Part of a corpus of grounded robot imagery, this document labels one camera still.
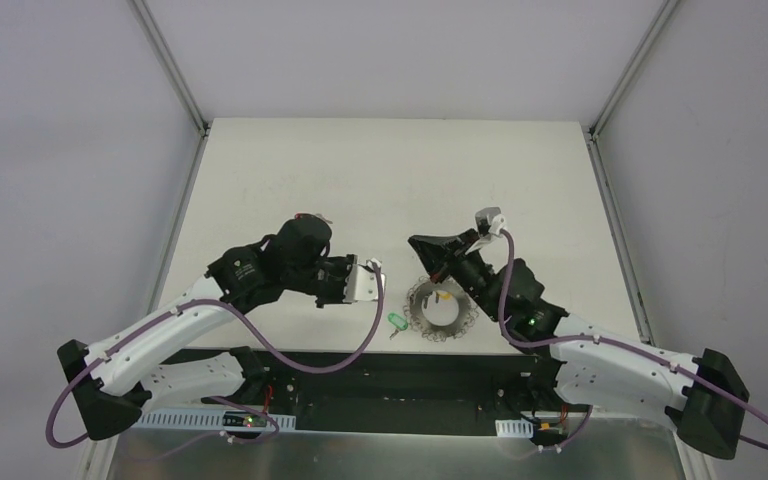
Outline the green key tag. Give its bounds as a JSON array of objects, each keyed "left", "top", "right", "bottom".
[{"left": 387, "top": 312, "right": 409, "bottom": 331}]

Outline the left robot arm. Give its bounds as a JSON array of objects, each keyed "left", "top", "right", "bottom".
[{"left": 46, "top": 213, "right": 386, "bottom": 448}]

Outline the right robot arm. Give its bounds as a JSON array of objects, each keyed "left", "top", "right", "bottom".
[{"left": 408, "top": 229, "right": 749, "bottom": 460}]

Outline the silver key on red tag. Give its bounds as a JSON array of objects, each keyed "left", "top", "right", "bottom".
[{"left": 314, "top": 213, "right": 333, "bottom": 224}]

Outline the left circuit board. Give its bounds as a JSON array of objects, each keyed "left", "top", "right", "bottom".
[{"left": 222, "top": 411, "right": 269, "bottom": 429}]

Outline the circuit board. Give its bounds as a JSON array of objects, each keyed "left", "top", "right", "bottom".
[
  {"left": 222, "top": 411, "right": 269, "bottom": 429},
  {"left": 522, "top": 415, "right": 569, "bottom": 446}
]

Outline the right circuit board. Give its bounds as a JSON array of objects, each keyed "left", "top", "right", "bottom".
[{"left": 522, "top": 415, "right": 569, "bottom": 446}]

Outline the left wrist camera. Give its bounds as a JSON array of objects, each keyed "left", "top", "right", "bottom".
[{"left": 343, "top": 258, "right": 386, "bottom": 304}]

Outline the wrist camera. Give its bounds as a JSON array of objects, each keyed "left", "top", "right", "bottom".
[
  {"left": 343, "top": 258, "right": 386, "bottom": 304},
  {"left": 474, "top": 206, "right": 507, "bottom": 237}
]

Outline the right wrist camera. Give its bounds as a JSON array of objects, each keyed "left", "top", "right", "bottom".
[{"left": 474, "top": 206, "right": 507, "bottom": 237}]

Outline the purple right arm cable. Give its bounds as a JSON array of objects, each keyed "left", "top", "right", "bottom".
[{"left": 496, "top": 228, "right": 768, "bottom": 457}]

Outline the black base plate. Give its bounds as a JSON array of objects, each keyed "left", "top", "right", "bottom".
[{"left": 135, "top": 344, "right": 597, "bottom": 439}]

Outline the aluminium frame rail right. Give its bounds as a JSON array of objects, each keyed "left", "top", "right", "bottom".
[{"left": 588, "top": 0, "right": 683, "bottom": 141}]

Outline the aluminium frame rail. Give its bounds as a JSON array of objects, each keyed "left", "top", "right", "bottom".
[
  {"left": 127, "top": 0, "right": 210, "bottom": 137},
  {"left": 588, "top": 0, "right": 683, "bottom": 141}
]

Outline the aluminium frame rail left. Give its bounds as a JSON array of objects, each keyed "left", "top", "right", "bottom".
[{"left": 127, "top": 0, "right": 210, "bottom": 137}]

